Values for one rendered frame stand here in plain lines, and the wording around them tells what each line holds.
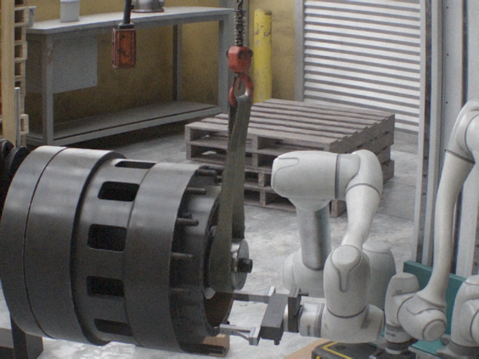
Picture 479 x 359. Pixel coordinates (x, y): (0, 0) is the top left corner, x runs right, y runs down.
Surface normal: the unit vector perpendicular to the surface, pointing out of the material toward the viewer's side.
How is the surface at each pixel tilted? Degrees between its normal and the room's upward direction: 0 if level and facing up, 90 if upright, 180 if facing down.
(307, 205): 138
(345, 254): 35
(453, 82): 90
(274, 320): 20
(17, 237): 70
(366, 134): 90
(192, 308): 106
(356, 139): 90
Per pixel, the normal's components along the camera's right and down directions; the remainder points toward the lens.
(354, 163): 0.07, -0.74
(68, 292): -0.26, 0.33
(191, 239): -0.22, -0.36
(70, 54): 0.74, 0.18
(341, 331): -0.28, 0.57
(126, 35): 0.28, 0.25
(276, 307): -0.08, -0.83
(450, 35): -0.77, 0.15
